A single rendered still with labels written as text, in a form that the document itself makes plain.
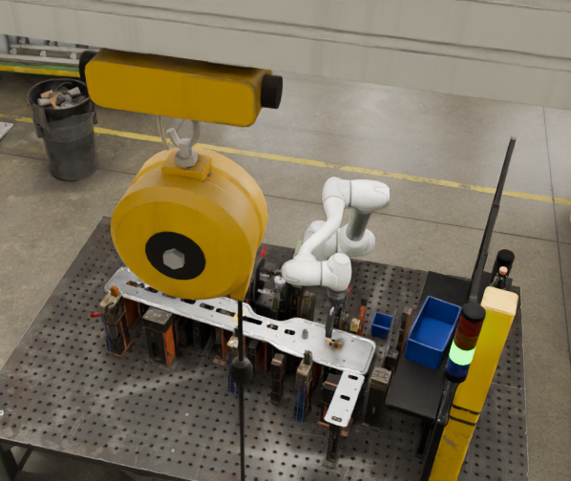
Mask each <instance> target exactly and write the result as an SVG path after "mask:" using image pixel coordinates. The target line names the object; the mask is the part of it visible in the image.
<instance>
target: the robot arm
mask: <svg viewBox="0 0 571 481"><path fill-rule="evenodd" d="M322 201H323V204H324V209H325V211H326V214H327V217H328V220H327V222H325V221H322V220H316V221H314V222H312V223H311V224H310V225H309V226H308V228H307V230H306V232H305V235H304V240H303V245H302V246H301V248H300V250H299V253H298V254H294V255H293V257H294V258H293V260H290V261H287V262H285V263H284V265H283V266H282V275H283V279H284V280H285V281H286V282H288V283H291V284H295V285H304V286H313V285H324V286H327V287H328V288H327V294H328V301H329V303H330V309H329V311H328V318H327V323H326V326H325V331H326V336H325V337H327V338H330V339H331V337H332V329H333V327H332V325H333V321H334V317H338V318H341V313H342V306H344V304H343V302H344V301H345V297H346V296H347V293H348V287H349V282H350V278H351V266H350V260H349V257H360V256H365V255H368V254H369V253H371V251H373V249H374V246H375V236H374V235H373V233H372V232H371V231H370V230H368V229H366V228H367V225H368V222H369V220H370V215H371V213H372V212H374V211H375V210H377V209H381V208H383V207H385V206H387V204H388V203H389V201H390V189H389V187H388V186H387V185H386V184H384V183H382V182H379V181H375V180H364V179H357V180H342V179H340V178H336V177H333V178H329V179H328V180H327V181H326V183H325V185H324V188H323V193H322ZM347 207H350V208H352V209H351V213H350V217H349V223H348V224H346V225H345V226H344V227H342V228H339V226H340V224H341V221H342V217H343V211H344V208H347ZM334 311H335V313H334Z"/></svg>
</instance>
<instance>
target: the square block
mask: <svg viewBox="0 0 571 481"><path fill-rule="evenodd" d="M390 380H391V371H390V370H387V369H384V368H382V367H378V366H376V367H375V368H374V371H373V373H372V375H371V378H370V391H369V397H368V401H367V407H366V413H365V418H364V422H363V425H362V427H364V428H367V429H372V430H375V431H379V429H380V425H381V422H382V419H383V417H382V415H383V410H384V405H385V401H386V396H387V391H388V386H389V383H390Z"/></svg>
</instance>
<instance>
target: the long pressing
mask: <svg viewBox="0 0 571 481"><path fill-rule="evenodd" d="M127 282H136V283H139V284H140V283H141V282H143V281H142V280H141V279H140V278H138V277H137V276H136V275H135V274H134V273H133V272H132V271H131V270H130V269H129V268H128V267H121V268H119V269H118V270H117V272H116V273H115V274H114V276H113V277H112V278H111V279H110V280H109V281H108V282H107V283H106V284H105V286H104V290H105V291H106V292H107V293H109V292H110V288H111V287H112V285H114V286H116V287H117V288H118V290H119V292H120V294H122V296H123V298H125V299H128V300H131V301H135V302H138V303H143V304H146V305H150V306H153V307H155V308H158V309H161V310H165V311H168V312H171V313H174V314H177V315H180V316H183V317H186V318H189V319H192V320H195V321H199V322H202V323H205V324H210V325H213V326H216V327H219V328H222V329H225V330H228V331H232V332H234V326H235V324H238V323H235V322H232V320H233V318H234V317H230V316H227V315H224V314H221V313H218V312H216V309H217V308H220V309H223V310H227V311H230V312H233V313H237V311H238V301H236V300H232V299H229V298H226V297H224V296H222V297H219V298H216V299H211V300H193V301H195V303H194V304H190V303H184V302H182V301H181V298H178V297H176V298H175V299H171V298H168V297H165V296H162V294H163V293H162V292H160V291H158V293H153V292H150V291H147V290H144V289H145V287H146V286H149V287H151V286H150V285H148V284H146V283H145V282H143V283H144V286H145V287H144V288H140V287H134V286H131V285H128V284H126V283H127ZM201 303H205V304H208V305H211V306H214V309H213V310H208V309H205V308H202V307H200V305H201ZM243 310H244V311H245V313H244V316H245V317H248V318H252V319H255V320H258V321H261V322H262V324H261V325H257V324H253V323H250V322H246V321H243V335H244V336H247V337H250V338H253V339H256V340H259V341H263V342H266V343H269V344H271V345H273V346H274V347H275V348H277V349H278V350H279V351H281V352H283V353H287V354H290V355H293V356H296V357H299V358H302V359H304V352H305V349H309V350H311V351H312V361H313V362H314V363H317V364H320V365H324V366H329V367H332V368H335V369H338V370H342V371H345V370H346V371H350V372H353V373H356V374H359V375H362V376H363V375H365V374H366V373H367V372H368V370H369V367H370V362H371V360H372V357H373V354H374V352H375V349H376V343H375V341H374V340H372V339H369V338H366V337H363V336H359V335H356V334H353V333H349V332H347V331H344V330H340V329H337V328H333V329H332V337H331V339H334V340H336V341H335V342H337V343H340V344H342V345H338V346H337V347H336V345H337V344H335V343H331V345H329V341H326V340H324V339H329V340H331V339H330V338H327V337H325V336H326V331H325V325H324V324H318V323H315V322H312V321H309V320H306V319H302V318H298V317H296V318H292V319H289V320H285V321H282V322H279V321H275V320H272V319H269V318H267V317H263V316H260V315H257V314H255V313H254V312H253V310H252V308H251V306H250V305H249V304H248V303H243ZM268 324H274V325H277V326H278V327H279V328H278V330H274V329H270V328H267V325H268ZM305 328H306V329H307V330H308V338H307V339H303V338H302V331H303V329H305ZM286 329H289V330H292V331H295V334H294V335H289V334H286V333H285V330H286ZM277 335H278V337H276V336H277ZM351 340H353V342H352V341H351ZM293 341H295V342H293ZM344 360H345V361H344ZM343 361H344V362H343Z"/></svg>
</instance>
